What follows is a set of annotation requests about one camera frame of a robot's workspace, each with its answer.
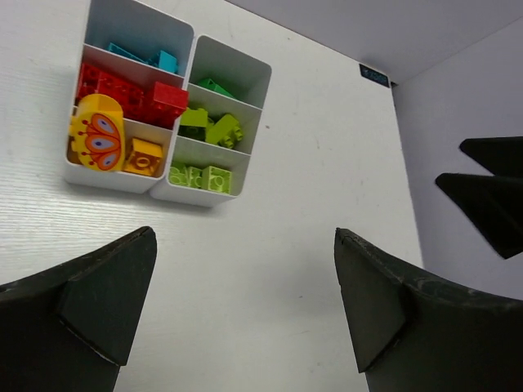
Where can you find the light blue lego brick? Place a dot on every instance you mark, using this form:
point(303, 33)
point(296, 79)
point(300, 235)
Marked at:
point(164, 61)

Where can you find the blue table label right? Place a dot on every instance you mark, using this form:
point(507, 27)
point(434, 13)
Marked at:
point(374, 76)

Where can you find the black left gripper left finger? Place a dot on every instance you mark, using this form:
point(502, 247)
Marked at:
point(71, 327)

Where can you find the white right divided container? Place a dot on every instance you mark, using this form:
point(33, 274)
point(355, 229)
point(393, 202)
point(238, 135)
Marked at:
point(211, 149)

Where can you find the red lego brick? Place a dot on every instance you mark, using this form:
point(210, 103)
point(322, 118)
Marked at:
point(93, 80)

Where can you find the lime green sloped lego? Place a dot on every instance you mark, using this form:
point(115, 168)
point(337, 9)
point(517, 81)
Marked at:
point(226, 132)

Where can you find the red lego brick spare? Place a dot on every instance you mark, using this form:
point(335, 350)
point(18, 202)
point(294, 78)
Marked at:
point(163, 105)

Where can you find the lime lego brick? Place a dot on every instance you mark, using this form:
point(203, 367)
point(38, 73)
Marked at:
point(183, 175)
point(216, 179)

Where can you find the orange small lego brick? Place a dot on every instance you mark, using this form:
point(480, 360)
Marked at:
point(142, 157)

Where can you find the yellow flower lego brick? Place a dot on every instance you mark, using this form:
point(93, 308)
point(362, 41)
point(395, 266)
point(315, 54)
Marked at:
point(96, 133)

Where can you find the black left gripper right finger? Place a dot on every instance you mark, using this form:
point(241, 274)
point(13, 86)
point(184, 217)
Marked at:
point(412, 330)

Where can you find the olive green lego brick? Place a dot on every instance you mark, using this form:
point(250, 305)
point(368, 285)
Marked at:
point(195, 123)

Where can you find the white left divided container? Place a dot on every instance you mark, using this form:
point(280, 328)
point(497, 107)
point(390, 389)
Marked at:
point(143, 31)

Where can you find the white divided container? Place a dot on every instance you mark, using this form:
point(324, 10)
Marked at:
point(143, 31)
point(211, 149)

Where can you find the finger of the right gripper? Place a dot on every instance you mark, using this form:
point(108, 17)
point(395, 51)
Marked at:
point(501, 156)
point(493, 204)

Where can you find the teal rounded lego brick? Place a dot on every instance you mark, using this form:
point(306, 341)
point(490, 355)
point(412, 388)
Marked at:
point(118, 50)

